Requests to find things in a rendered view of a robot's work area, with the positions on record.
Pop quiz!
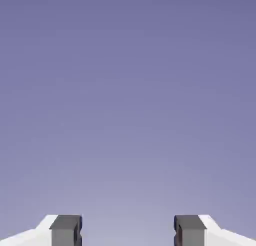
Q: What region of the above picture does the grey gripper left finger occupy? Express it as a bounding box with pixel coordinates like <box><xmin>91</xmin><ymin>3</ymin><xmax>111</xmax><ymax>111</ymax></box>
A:
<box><xmin>0</xmin><ymin>214</ymin><xmax>83</xmax><ymax>246</ymax></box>

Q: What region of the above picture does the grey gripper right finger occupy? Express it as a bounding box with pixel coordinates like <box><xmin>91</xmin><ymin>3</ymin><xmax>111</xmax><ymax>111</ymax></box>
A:
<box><xmin>173</xmin><ymin>214</ymin><xmax>256</xmax><ymax>246</ymax></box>

